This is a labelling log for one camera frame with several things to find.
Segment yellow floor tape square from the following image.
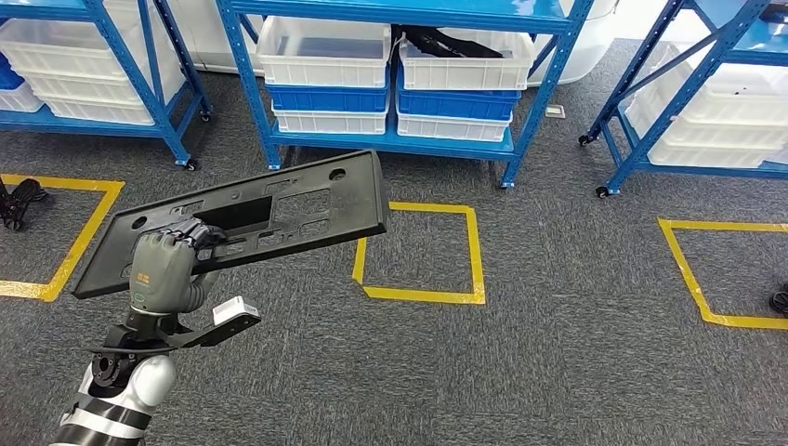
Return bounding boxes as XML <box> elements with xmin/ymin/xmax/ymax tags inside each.
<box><xmin>351</xmin><ymin>201</ymin><xmax>487</xmax><ymax>307</ymax></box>

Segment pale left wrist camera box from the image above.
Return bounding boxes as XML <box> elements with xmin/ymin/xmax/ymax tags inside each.
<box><xmin>212</xmin><ymin>296</ymin><xmax>263</xmax><ymax>336</ymax></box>

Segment blue metal shelf rack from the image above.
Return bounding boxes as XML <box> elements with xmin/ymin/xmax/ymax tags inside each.
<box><xmin>0</xmin><ymin>0</ymin><xmax>214</xmax><ymax>172</ymax></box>
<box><xmin>215</xmin><ymin>0</ymin><xmax>596</xmax><ymax>190</ymax></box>
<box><xmin>578</xmin><ymin>0</ymin><xmax>788</xmax><ymax>200</ymax></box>

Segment black robot foot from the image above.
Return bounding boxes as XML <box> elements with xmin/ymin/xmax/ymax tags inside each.
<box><xmin>0</xmin><ymin>177</ymin><xmax>49</xmax><ymax>233</ymax></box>

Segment black strap parts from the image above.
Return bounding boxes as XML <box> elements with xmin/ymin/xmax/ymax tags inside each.
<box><xmin>393</xmin><ymin>24</ymin><xmax>506</xmax><ymax>61</ymax></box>

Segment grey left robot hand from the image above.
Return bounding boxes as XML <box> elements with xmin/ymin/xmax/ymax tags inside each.
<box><xmin>129</xmin><ymin>216</ymin><xmax>229</xmax><ymax>316</ymax></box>

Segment black plastic panel with cutouts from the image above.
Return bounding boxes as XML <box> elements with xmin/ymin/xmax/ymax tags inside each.
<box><xmin>72</xmin><ymin>149</ymin><xmax>390</xmax><ymax>301</ymax></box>

